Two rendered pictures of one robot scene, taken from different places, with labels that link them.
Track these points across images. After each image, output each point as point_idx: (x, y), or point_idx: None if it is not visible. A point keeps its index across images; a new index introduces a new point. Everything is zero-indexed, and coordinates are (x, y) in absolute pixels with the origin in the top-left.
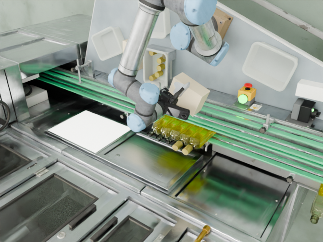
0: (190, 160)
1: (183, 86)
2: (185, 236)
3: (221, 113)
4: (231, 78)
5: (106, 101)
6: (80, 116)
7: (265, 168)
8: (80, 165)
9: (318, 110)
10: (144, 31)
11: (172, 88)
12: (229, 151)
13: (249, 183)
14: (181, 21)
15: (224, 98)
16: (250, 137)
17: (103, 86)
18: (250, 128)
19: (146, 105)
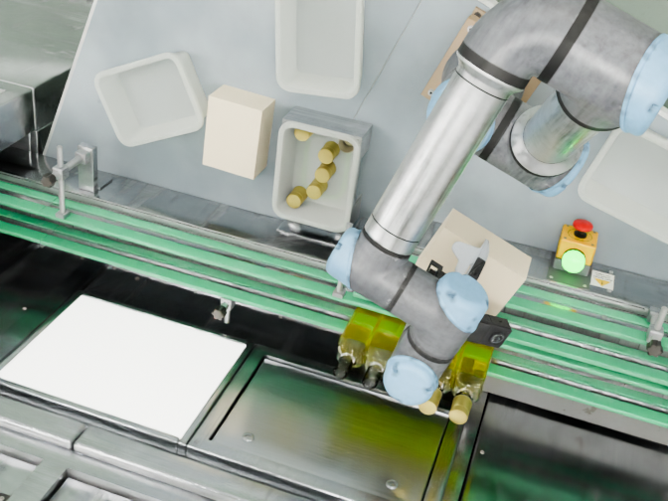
0: (442, 427)
1: (480, 253)
2: None
3: (529, 302)
4: (532, 204)
5: (153, 268)
6: (76, 319)
7: (620, 426)
8: (149, 484)
9: None
10: (471, 142)
11: (434, 254)
12: (526, 389)
13: (599, 472)
14: (567, 115)
15: None
16: (606, 360)
17: (139, 224)
18: (592, 334)
19: (458, 336)
